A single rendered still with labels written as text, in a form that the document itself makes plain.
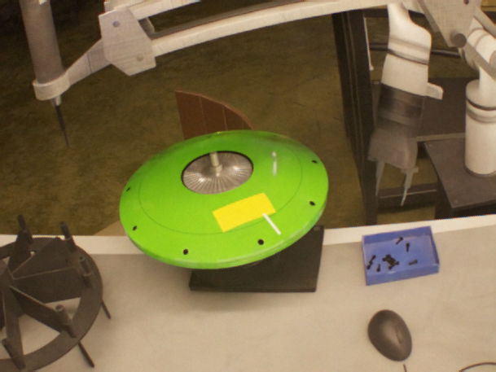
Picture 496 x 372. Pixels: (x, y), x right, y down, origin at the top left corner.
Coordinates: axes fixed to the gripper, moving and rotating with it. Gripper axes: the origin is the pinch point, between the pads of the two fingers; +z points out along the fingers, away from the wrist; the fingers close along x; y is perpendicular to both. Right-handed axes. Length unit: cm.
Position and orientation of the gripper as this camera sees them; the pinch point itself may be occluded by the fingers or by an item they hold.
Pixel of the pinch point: (388, 199)
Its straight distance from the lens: 100.6
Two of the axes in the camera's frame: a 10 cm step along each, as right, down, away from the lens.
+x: 7.4, 3.0, -6.0
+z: -1.8, 9.5, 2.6
